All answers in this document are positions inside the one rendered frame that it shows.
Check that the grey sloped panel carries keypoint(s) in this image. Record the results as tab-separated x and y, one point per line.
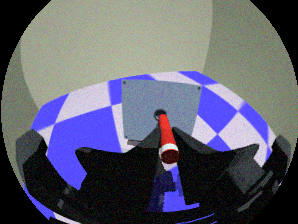
143	101

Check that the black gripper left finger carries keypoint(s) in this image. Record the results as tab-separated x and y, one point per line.
138	166

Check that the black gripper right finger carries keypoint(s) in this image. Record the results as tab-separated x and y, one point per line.
201	166

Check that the dark red peg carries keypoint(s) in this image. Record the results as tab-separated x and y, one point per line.
169	151

